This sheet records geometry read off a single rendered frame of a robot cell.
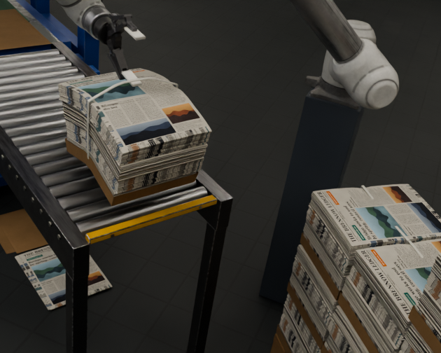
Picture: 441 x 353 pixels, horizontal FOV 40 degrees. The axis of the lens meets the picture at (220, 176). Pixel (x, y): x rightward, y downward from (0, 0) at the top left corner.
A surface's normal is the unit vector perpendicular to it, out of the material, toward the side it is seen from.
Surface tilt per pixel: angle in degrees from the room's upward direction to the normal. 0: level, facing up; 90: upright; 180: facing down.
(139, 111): 15
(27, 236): 0
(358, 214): 1
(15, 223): 0
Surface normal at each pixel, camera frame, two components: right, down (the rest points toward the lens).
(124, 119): 0.29, -0.61
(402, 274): 0.13, -0.83
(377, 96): 0.25, 0.62
